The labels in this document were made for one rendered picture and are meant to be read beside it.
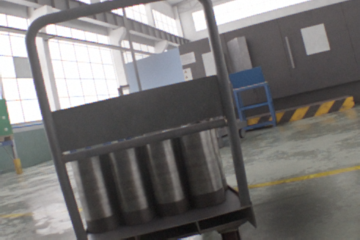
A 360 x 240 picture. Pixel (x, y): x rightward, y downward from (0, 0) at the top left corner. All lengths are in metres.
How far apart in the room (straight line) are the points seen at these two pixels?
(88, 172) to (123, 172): 0.12
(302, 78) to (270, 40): 1.01
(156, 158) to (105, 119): 0.25
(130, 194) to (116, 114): 0.30
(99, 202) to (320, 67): 6.44
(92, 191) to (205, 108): 0.47
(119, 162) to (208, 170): 0.30
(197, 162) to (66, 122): 0.46
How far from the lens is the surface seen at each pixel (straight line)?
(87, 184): 1.23
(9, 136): 9.65
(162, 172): 1.21
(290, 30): 7.45
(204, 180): 1.23
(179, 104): 1.06
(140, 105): 1.05
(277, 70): 7.34
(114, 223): 1.27
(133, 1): 1.05
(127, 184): 1.22
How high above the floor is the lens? 0.59
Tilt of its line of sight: level
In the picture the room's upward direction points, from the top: 13 degrees counter-clockwise
